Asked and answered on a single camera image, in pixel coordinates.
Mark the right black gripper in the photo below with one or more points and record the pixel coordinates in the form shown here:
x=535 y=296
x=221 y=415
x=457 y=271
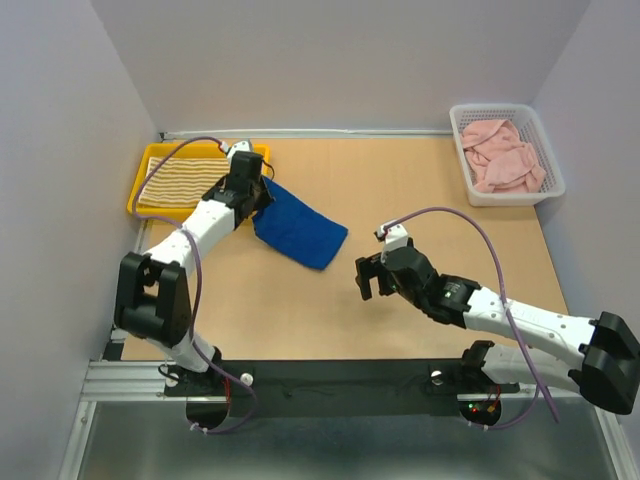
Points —
x=368 y=267

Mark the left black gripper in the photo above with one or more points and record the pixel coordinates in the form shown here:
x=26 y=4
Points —
x=265 y=197

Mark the blue towel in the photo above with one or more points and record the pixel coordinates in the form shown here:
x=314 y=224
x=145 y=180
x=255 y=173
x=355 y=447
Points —
x=297 y=231

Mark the yellow striped towel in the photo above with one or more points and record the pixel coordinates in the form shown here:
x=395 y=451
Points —
x=181 y=182

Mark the pink towel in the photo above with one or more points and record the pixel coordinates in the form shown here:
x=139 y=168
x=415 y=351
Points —
x=500 y=160

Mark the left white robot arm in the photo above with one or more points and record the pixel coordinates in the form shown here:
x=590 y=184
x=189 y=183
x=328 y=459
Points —
x=158 y=292

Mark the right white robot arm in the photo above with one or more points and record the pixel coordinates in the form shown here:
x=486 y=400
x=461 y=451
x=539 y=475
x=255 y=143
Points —
x=595 y=357

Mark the yellow plastic tray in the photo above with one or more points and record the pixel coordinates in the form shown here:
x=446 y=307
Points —
x=151 y=157

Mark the white plastic basket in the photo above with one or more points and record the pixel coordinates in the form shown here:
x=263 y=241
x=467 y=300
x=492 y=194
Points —
x=530 y=129

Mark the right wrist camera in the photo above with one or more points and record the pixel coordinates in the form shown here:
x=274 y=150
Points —
x=391 y=237

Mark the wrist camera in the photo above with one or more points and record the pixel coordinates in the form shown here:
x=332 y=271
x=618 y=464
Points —
x=391 y=237
x=229 y=150

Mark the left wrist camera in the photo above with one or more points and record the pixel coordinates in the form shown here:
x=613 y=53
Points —
x=229 y=150

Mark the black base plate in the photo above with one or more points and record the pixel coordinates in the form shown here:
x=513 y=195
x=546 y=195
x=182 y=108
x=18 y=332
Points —
x=333 y=388

